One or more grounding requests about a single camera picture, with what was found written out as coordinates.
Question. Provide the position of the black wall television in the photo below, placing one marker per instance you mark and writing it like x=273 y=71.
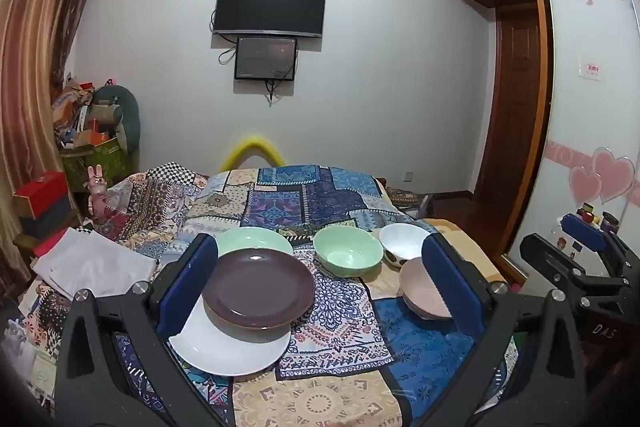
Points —
x=270 y=6

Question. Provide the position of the wooden door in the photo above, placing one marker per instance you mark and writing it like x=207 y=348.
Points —
x=515 y=107

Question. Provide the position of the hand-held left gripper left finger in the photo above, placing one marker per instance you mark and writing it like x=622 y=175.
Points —
x=187 y=287

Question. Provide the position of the white patterned bowl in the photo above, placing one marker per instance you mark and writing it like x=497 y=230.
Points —
x=405 y=239

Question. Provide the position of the white heart-printed sliding door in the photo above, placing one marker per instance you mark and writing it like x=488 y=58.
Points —
x=590 y=117

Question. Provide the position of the green plate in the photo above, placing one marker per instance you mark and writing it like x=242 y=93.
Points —
x=250 y=238

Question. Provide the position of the patchwork printed blanket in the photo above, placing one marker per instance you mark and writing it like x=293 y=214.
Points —
x=325 y=202

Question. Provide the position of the white stickered suitcase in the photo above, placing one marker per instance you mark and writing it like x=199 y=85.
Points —
x=562 y=244

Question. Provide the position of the beige blanket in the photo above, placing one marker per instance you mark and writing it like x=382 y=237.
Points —
x=465 y=239

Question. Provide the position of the white plate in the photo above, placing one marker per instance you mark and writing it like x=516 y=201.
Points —
x=225 y=352

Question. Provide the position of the brown plate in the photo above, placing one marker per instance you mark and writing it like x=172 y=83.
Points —
x=260 y=287

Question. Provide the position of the white cloth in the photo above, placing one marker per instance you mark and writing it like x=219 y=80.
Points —
x=95 y=264

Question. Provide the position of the small black wall monitor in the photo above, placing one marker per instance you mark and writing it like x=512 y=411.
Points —
x=265 y=58

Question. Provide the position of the green bag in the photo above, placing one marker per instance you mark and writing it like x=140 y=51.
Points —
x=107 y=162

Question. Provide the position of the striped brown curtain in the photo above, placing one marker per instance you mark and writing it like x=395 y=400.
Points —
x=30 y=57

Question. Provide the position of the green bowl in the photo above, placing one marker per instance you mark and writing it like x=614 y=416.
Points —
x=345 y=249

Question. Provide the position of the dark patterned cloth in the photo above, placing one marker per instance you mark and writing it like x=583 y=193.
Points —
x=407 y=199

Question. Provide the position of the red box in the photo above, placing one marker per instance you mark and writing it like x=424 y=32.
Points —
x=42 y=192

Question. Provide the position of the pink bowl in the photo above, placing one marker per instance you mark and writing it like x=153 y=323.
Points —
x=419 y=287

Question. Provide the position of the pile of household clutter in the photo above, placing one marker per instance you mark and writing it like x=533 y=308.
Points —
x=80 y=112

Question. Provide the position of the dark grey box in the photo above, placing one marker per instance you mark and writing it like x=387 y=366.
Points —
x=50 y=219

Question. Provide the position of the pink rabbit toy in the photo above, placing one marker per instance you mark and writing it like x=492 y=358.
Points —
x=96 y=189

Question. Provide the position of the white wall socket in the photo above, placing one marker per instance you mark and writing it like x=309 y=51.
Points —
x=408 y=176

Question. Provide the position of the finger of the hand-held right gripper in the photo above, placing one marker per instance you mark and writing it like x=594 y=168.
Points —
x=550 y=259
x=582 y=227

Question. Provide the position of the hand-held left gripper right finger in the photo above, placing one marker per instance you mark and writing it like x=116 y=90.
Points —
x=446 y=287

